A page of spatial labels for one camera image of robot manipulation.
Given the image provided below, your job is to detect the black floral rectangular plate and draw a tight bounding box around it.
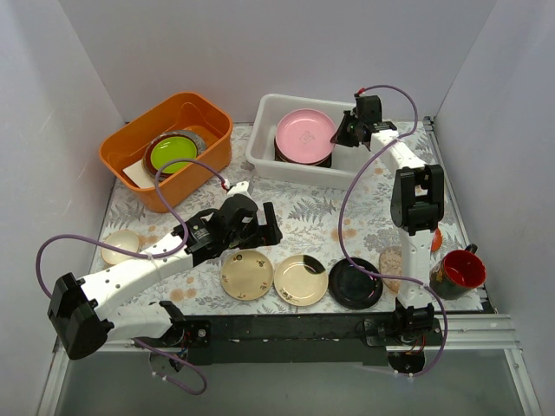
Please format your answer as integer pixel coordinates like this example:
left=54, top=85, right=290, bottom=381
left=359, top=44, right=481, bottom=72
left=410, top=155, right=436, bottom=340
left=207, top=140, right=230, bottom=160
left=274, top=147, right=332, bottom=168

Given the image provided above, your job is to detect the cream floral plate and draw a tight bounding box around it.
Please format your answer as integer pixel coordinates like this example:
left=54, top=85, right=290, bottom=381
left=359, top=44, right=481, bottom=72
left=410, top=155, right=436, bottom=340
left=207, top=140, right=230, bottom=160
left=220, top=250, right=274, bottom=302

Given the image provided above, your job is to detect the red rimmed grey plate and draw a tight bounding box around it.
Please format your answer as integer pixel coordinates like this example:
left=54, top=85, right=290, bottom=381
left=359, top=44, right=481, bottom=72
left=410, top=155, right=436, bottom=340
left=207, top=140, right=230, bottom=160
left=273, top=138, right=335, bottom=166

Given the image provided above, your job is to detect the cream plate with green patch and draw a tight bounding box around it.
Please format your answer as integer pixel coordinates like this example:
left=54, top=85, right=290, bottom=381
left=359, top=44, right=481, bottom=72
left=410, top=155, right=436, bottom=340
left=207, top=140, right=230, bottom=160
left=273, top=254, right=329, bottom=307

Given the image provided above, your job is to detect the black round plate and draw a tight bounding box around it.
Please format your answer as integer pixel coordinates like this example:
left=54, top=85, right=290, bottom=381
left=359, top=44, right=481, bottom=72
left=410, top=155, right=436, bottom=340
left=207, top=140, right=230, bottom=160
left=329, top=258, right=383, bottom=310

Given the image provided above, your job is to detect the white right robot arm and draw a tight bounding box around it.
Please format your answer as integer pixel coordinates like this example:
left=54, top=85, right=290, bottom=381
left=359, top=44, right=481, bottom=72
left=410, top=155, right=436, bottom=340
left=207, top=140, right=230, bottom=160
left=331, top=87, right=444, bottom=345

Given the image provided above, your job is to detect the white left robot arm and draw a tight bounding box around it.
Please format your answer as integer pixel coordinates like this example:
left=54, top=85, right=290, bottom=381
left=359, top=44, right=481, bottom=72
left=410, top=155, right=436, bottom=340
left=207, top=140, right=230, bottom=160
left=48, top=194, right=283, bottom=360

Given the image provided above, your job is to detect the white plastic bin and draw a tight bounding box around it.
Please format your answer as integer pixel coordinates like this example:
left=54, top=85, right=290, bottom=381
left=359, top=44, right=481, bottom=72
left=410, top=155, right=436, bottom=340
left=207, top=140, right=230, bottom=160
left=245, top=94, right=371, bottom=190

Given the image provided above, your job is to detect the dark red plate in bin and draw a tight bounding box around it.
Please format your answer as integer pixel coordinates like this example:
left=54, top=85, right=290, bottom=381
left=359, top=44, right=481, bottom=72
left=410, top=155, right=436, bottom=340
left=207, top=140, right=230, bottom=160
left=142, top=130, right=207, bottom=177

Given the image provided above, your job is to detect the white square plate in bin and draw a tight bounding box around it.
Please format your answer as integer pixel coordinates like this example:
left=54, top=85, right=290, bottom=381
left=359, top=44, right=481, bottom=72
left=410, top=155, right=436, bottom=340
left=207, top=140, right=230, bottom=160
left=122, top=159, right=155, bottom=189

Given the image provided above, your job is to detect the orange plastic bin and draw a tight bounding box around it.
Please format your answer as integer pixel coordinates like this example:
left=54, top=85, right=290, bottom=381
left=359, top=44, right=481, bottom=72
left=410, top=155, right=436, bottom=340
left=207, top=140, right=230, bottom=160
left=99, top=92, right=233, bottom=213

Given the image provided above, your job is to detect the floral table mat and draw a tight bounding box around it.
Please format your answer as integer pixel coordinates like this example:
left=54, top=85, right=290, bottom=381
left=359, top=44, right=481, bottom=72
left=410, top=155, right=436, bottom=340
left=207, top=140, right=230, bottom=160
left=99, top=122, right=482, bottom=315

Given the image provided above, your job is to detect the small cream bowl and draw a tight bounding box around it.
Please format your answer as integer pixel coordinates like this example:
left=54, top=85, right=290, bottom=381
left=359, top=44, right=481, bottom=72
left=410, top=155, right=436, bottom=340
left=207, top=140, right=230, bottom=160
left=101, top=230, right=140, bottom=265

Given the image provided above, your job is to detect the lime green plate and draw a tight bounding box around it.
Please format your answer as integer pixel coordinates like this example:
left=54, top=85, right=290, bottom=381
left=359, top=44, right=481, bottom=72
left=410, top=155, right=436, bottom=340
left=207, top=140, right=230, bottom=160
left=148, top=136, right=198, bottom=171

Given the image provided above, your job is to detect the pink speckled glass plate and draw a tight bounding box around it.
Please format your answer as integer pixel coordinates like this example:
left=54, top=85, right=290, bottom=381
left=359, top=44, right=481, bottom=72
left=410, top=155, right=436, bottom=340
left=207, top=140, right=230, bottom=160
left=379, top=246, right=402, bottom=293

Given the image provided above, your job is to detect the red small bowl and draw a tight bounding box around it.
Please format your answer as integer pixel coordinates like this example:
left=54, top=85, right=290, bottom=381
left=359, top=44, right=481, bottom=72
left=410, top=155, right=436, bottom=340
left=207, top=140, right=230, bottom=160
left=431, top=229, right=443, bottom=252

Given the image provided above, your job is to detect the black skull mug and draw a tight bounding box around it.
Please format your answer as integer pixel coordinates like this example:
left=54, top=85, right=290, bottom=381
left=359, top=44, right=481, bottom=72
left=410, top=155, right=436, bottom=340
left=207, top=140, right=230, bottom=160
left=429, top=244, right=487, bottom=300

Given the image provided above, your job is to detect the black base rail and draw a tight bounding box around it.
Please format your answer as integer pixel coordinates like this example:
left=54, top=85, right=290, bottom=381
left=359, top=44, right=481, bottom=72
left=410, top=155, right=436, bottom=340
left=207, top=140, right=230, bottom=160
left=77, top=298, right=495, bottom=365

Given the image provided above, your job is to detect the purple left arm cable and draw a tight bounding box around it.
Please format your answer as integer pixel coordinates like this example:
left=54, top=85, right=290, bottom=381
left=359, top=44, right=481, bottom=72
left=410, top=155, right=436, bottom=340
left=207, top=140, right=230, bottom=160
left=35, top=159, right=231, bottom=395

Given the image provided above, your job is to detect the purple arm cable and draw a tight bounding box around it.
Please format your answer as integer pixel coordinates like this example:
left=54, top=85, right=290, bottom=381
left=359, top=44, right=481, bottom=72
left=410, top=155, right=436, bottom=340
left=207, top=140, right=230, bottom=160
left=337, top=84, right=448, bottom=377
left=35, top=159, right=231, bottom=395

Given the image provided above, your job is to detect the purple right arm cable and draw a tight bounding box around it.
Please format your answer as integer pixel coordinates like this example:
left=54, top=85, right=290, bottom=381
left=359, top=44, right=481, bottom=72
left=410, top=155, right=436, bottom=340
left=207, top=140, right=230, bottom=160
left=337, top=84, right=448, bottom=377

